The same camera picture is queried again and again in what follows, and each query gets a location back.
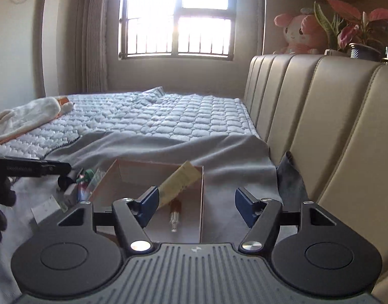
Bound green snake plant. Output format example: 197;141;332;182
313;2;345;51

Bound grey blanket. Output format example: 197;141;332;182
0;130;284;304

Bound beige curtain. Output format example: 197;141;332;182
75;0;108;93

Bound pink leaf potted plant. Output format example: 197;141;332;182
326;0;388;61

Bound white travel plug adapter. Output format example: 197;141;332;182
63;183;78;206

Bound barred window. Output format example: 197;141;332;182
118;0;237;61

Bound white plush towel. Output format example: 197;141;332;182
0;97;74;145

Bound dark grey pillow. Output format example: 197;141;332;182
276;151;309;211

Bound quilted white mattress cover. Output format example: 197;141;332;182
0;87;257;159

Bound cream yellow tube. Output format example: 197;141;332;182
158;161;202;209

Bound green plastic crank handle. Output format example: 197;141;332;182
76;169;94;183

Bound beige padded headboard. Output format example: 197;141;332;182
244;54;388;303

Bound pink cardboard box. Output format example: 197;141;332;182
90;159;204;244

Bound pink blue toothpaste tube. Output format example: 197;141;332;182
76;171;87;202

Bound clear plastic bag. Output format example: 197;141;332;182
86;168;106;194

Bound pink bunny plush toy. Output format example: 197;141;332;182
274;8;327;54

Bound white rectangular product box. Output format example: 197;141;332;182
31;196;64;224

